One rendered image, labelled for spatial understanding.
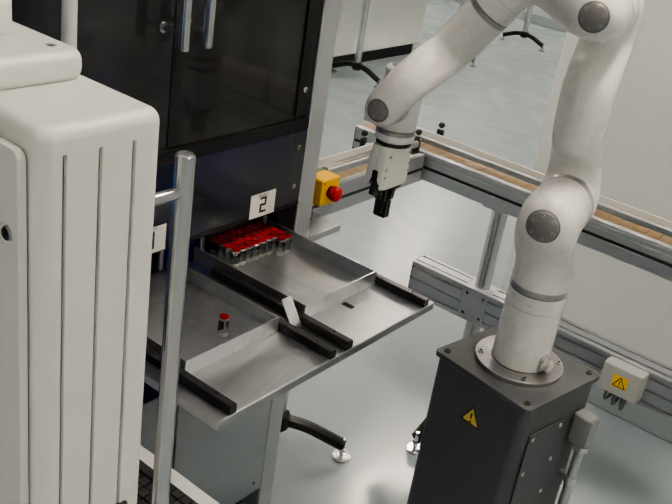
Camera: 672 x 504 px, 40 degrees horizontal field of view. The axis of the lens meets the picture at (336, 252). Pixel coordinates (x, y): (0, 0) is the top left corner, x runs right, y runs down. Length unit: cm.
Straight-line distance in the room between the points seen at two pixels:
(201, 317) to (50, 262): 95
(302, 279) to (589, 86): 80
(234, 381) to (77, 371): 68
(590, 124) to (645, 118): 148
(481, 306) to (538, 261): 116
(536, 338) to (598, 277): 153
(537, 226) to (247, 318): 63
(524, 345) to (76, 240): 114
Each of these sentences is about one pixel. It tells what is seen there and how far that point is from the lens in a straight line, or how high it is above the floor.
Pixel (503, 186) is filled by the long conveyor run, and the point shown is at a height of 92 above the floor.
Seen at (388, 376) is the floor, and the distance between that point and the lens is 346.
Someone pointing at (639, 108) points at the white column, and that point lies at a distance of 325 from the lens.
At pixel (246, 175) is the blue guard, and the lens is 207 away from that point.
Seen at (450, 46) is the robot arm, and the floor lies 149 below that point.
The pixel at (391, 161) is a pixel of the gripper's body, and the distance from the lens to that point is 194.
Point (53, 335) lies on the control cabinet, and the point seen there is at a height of 131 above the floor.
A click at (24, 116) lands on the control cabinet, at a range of 99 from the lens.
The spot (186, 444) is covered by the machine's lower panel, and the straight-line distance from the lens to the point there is 235.
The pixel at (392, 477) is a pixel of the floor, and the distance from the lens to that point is 300.
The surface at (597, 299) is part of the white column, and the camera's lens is 347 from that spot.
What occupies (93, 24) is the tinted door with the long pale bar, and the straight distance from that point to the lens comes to 169.
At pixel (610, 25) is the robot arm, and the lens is 167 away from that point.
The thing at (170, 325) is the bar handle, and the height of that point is 125.
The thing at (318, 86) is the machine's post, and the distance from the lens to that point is 217.
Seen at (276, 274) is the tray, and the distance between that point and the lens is 214.
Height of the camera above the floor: 188
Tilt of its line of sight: 26 degrees down
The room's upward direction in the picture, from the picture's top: 9 degrees clockwise
